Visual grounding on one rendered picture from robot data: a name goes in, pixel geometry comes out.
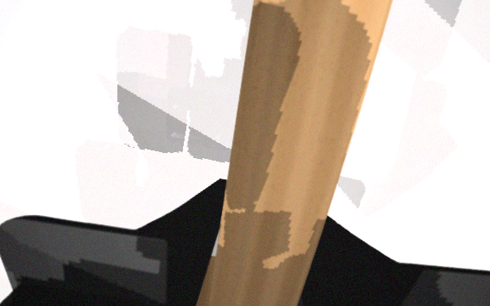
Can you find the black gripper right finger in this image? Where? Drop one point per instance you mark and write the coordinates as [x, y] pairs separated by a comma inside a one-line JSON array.
[[347, 271]]

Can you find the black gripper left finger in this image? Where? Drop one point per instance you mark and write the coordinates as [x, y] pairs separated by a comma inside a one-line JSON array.
[[163, 263]]

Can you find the brown wooden board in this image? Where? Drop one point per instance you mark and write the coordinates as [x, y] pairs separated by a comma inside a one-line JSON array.
[[306, 71]]

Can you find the wooden post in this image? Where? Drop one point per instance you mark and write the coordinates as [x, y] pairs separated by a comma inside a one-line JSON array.
[[203, 299]]

